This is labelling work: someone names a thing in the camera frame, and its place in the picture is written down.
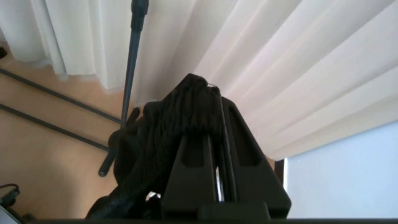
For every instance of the black clothes rack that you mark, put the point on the black clothes rack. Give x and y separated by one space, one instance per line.
132 62

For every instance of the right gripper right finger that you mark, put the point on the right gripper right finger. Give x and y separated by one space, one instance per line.
255 180

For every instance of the black garment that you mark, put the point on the black garment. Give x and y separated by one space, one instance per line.
168 130

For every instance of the beige curtain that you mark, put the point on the beige curtain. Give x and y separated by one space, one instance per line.
280 62

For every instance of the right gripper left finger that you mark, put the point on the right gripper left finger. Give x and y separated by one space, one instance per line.
192 180

